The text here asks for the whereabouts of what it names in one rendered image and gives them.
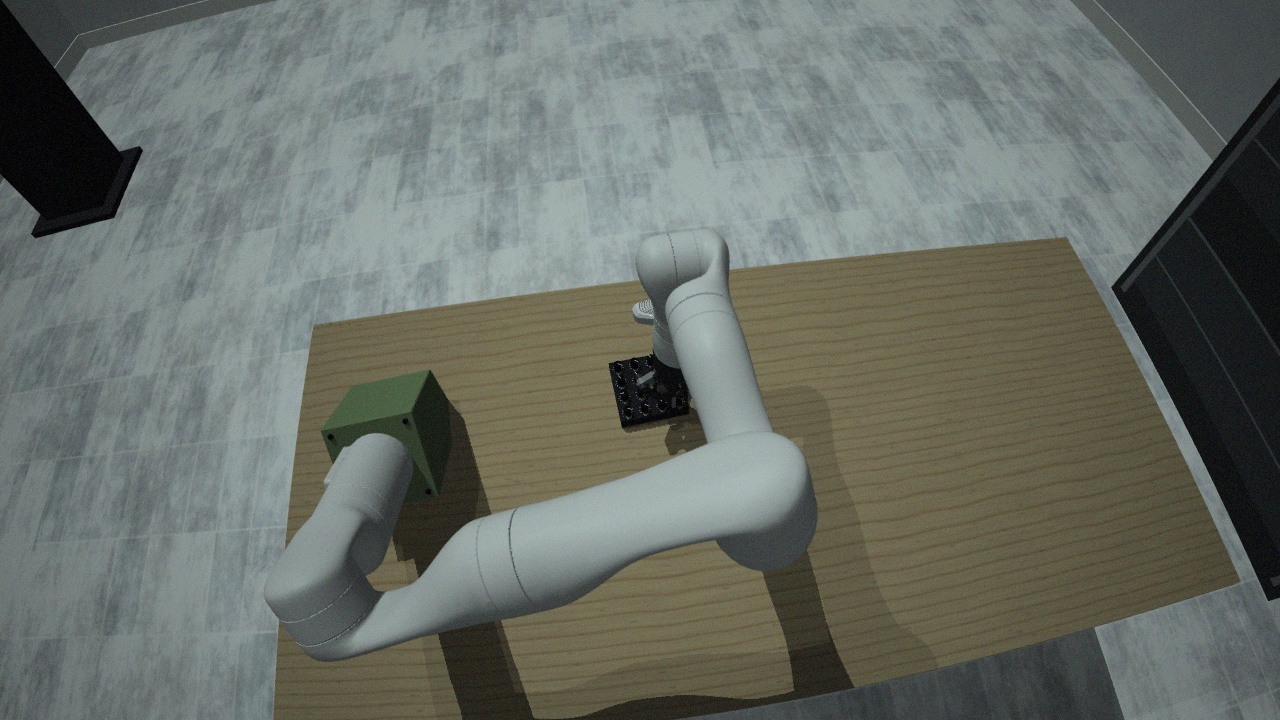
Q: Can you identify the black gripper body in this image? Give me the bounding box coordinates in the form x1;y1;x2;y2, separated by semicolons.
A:
650;350;684;386

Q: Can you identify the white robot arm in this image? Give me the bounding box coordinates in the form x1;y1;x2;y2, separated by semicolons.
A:
264;229;818;662

